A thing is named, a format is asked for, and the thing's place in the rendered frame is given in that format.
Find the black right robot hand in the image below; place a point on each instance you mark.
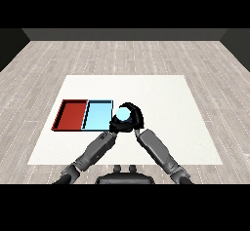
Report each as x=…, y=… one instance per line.
x=138, y=117

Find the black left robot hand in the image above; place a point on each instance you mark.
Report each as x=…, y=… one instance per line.
x=117, y=127

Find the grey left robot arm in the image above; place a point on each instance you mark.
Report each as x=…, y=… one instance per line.
x=94, y=152

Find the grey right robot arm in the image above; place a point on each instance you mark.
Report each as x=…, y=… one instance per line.
x=159, y=152

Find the small blue can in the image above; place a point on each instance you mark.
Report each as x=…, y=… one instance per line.
x=123, y=113

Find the light blue shallow open box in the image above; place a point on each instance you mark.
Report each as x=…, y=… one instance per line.
x=98, y=115

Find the red shallow open box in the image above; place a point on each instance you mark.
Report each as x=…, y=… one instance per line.
x=72, y=114

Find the dark grey robot body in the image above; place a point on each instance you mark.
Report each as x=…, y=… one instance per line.
x=125, y=177

